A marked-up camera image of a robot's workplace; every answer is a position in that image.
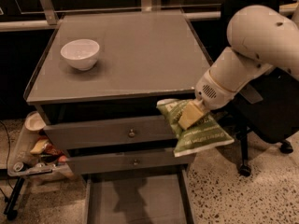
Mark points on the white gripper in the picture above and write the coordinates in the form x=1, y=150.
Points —
x=212, y=93

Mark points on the green jalapeno chip bag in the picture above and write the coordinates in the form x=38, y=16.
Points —
x=203, y=135

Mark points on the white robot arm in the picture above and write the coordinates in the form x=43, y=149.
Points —
x=259, y=38

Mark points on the grey top drawer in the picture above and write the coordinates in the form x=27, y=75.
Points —
x=109, y=132

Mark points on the grey middle drawer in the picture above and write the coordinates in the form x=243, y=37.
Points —
x=104, y=163

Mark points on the grey open bottom drawer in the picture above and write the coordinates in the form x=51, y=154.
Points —
x=145, y=196

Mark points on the grey drawer cabinet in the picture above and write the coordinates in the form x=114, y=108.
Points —
x=144, y=58

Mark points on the red snack bag in bin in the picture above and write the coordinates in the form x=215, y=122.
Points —
x=52, y=150

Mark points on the yellow snack bag in bin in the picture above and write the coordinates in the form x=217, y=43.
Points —
x=39, y=146

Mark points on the black office chair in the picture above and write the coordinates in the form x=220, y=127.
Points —
x=275, y=117

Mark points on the white ceramic bowl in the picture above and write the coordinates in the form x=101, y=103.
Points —
x=81, y=54

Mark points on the metal railing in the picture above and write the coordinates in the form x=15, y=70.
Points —
x=30, y=15

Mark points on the soda can in bin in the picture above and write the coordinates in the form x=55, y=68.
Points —
x=19, y=166

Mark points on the black stand with wheel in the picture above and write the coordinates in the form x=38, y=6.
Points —
x=10, y=211

